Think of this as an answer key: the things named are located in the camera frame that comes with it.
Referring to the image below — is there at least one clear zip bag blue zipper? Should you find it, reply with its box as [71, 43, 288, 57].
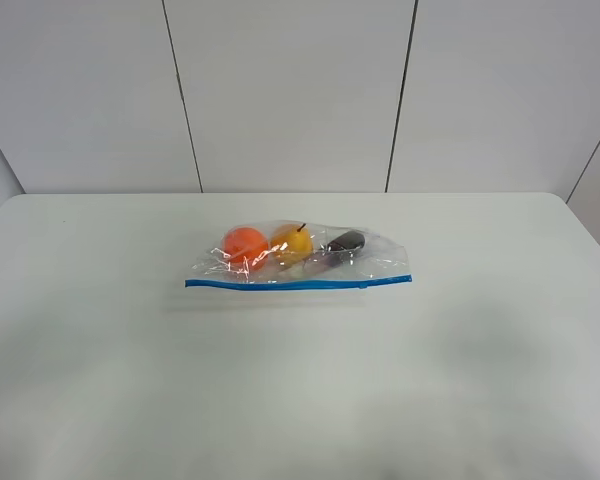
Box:
[184, 220, 412, 292]

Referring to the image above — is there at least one yellow toy pear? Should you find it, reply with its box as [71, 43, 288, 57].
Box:
[270, 223, 314, 267]

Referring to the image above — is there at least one dark purple toy eggplant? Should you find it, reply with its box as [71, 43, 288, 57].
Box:
[317, 230, 366, 267]

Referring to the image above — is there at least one orange toy fruit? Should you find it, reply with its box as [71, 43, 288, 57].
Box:
[222, 227, 269, 272]

